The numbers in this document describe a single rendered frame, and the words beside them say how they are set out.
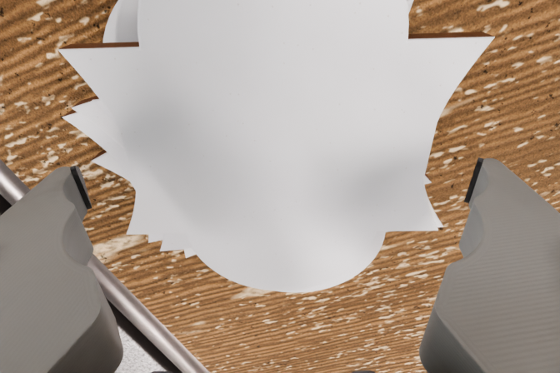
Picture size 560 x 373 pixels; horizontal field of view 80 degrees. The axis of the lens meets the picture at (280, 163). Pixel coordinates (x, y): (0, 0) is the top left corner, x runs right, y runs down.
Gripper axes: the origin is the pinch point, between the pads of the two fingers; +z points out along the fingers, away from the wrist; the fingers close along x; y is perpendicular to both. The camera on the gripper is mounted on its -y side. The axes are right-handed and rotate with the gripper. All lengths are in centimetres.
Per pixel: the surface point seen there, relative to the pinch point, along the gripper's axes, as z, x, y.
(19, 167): 3.8, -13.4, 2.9
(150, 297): 3.8, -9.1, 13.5
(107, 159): 2.9, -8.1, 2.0
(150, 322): 5.5, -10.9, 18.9
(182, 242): 0.4, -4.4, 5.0
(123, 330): 6.1, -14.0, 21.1
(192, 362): 5.6, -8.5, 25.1
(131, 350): 5.9, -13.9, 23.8
